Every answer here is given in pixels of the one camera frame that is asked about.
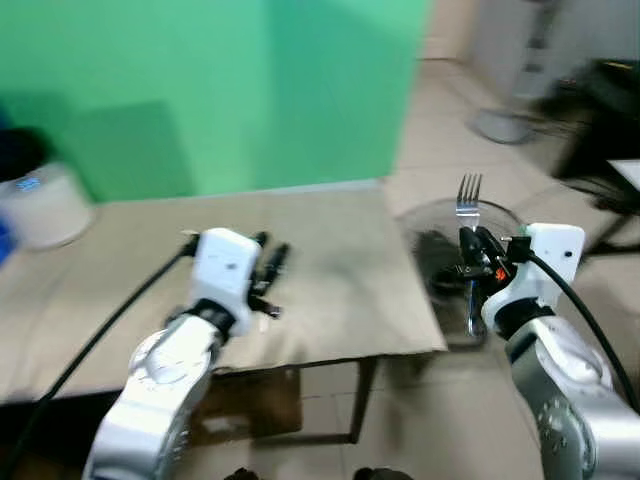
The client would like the silver metal fork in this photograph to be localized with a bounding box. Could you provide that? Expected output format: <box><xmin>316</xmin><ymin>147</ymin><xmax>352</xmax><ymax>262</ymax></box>
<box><xmin>455</xmin><ymin>173</ymin><xmax>484</xmax><ymax>338</ymax></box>

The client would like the brown cardboard box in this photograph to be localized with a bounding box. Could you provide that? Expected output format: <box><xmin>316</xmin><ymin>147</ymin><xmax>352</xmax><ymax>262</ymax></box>
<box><xmin>188</xmin><ymin>367</ymin><xmax>304</xmax><ymax>448</ymax></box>

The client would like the grey standing fan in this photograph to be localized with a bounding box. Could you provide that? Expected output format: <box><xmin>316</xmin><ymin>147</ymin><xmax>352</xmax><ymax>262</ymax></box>
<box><xmin>468</xmin><ymin>0</ymin><xmax>563</xmax><ymax>147</ymax></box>

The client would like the black metal table leg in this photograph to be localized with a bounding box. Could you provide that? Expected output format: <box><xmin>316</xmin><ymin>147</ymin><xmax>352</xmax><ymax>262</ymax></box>
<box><xmin>298</xmin><ymin>354</ymin><xmax>381</xmax><ymax>445</ymax></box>

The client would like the white side table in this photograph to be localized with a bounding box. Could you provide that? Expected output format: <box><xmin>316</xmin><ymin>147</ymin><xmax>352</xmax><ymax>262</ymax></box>
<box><xmin>606</xmin><ymin>157</ymin><xmax>640</xmax><ymax>193</ymax></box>

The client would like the green screen backdrop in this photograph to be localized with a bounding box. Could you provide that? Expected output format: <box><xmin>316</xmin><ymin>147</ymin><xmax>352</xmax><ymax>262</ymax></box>
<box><xmin>0</xmin><ymin>0</ymin><xmax>433</xmax><ymax>203</ymax></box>

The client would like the black chair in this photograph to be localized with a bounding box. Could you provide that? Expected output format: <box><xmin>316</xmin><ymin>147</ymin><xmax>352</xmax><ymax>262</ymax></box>
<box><xmin>543</xmin><ymin>58</ymin><xmax>640</xmax><ymax>206</ymax></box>

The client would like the black right robot foot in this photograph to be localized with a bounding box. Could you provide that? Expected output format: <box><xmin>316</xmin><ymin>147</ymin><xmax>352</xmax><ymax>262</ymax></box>
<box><xmin>354</xmin><ymin>466</ymin><xmax>413</xmax><ymax>480</ymax></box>

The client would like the white plastic bucket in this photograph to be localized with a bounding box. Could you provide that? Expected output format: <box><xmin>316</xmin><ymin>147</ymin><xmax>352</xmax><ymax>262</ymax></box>
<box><xmin>0</xmin><ymin>160</ymin><xmax>97</xmax><ymax>252</ymax></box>

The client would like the dark blue bag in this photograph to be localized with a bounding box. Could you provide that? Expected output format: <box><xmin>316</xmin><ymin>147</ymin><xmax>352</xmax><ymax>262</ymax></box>
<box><xmin>0</xmin><ymin>124</ymin><xmax>49</xmax><ymax>183</ymax></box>

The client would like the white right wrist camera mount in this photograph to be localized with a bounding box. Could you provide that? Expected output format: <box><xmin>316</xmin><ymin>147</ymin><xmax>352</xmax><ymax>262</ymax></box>
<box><xmin>482</xmin><ymin>223</ymin><xmax>586</xmax><ymax>336</ymax></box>

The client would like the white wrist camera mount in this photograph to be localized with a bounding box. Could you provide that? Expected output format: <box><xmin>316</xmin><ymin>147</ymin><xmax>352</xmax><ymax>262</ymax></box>
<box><xmin>482</xmin><ymin>223</ymin><xmax>586</xmax><ymax>336</ymax></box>
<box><xmin>189</xmin><ymin>228</ymin><xmax>264</xmax><ymax>337</ymax></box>

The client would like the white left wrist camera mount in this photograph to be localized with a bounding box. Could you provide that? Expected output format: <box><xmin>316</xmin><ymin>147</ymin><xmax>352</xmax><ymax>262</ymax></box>
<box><xmin>189</xmin><ymin>228</ymin><xmax>264</xmax><ymax>337</ymax></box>

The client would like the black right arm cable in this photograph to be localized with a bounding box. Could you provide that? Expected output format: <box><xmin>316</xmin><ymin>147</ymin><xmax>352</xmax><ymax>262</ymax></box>
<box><xmin>508</xmin><ymin>236</ymin><xmax>640</xmax><ymax>409</ymax></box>

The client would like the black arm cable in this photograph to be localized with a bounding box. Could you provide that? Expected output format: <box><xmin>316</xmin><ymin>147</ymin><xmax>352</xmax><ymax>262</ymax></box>
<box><xmin>508</xmin><ymin>236</ymin><xmax>640</xmax><ymax>409</ymax></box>
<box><xmin>0</xmin><ymin>236</ymin><xmax>201</xmax><ymax>479</ymax></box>

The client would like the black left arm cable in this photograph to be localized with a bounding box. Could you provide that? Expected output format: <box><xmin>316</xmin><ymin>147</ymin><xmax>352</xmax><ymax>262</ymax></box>
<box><xmin>0</xmin><ymin>236</ymin><xmax>201</xmax><ymax>479</ymax></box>

